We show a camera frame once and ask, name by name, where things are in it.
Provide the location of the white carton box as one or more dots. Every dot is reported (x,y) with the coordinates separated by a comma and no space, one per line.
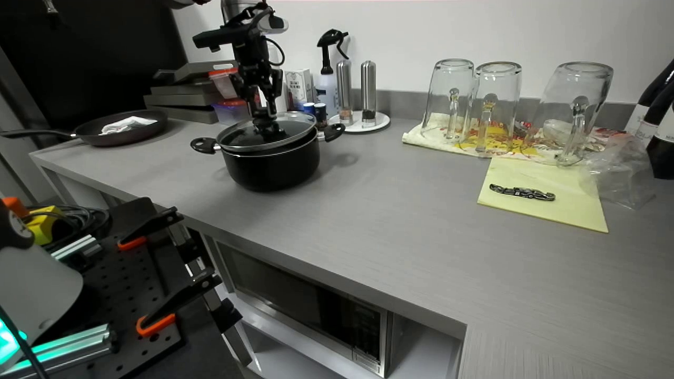
(302,84)

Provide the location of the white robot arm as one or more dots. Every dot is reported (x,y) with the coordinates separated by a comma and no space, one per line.
(232,9)

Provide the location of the spray bottle with black trigger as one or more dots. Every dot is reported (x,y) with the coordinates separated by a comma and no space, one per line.
(327,84)

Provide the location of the black pegboard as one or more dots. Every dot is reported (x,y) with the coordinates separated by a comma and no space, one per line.
(119,288)

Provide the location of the patterned yellow dish towel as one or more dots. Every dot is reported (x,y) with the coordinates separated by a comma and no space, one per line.
(433,140)

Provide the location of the plastic container with red lid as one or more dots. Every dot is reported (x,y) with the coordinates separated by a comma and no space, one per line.
(224,72)

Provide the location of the black cooking pot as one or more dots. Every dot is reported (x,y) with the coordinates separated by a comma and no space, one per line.
(269,171)

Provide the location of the stack of dark books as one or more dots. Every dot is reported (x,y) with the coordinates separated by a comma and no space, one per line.
(181,96)

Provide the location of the dark wine bottle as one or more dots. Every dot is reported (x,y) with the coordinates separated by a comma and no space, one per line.
(648,96)

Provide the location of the small blue-labelled bottle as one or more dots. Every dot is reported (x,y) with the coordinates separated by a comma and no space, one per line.
(320,112)

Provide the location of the green-lit aluminium rail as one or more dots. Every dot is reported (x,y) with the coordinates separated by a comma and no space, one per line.
(70,343)

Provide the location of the steel grinder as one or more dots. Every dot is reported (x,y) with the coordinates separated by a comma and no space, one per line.
(369,92)
(344,92)

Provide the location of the black frying pan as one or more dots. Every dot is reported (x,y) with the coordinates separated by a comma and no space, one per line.
(140,130)

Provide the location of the yellow notepad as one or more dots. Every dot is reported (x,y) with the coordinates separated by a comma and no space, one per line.
(554,213)

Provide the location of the clear drinking glass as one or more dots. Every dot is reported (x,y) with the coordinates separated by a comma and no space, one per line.
(449,92)
(575,97)
(497,96)

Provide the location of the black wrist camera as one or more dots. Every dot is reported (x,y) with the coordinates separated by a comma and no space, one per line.
(212,36)

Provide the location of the black pen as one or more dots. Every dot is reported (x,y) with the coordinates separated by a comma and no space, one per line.
(522,193)

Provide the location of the built-in microwave oven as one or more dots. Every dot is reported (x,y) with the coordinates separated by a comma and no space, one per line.
(308,309)

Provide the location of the grey lamp shade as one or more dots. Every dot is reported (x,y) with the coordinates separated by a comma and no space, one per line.
(34,288)

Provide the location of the yellow tool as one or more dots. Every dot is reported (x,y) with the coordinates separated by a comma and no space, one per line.
(43,224)

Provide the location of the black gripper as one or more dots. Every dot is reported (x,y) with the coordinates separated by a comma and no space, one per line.
(255,60)

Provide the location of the clear plastic wrap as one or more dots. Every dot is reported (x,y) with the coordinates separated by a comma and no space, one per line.
(623,179)

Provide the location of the white plate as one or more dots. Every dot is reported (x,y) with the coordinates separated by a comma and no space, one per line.
(377,124)

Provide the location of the glass pot lid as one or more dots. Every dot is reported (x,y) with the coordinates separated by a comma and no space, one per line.
(296,130)

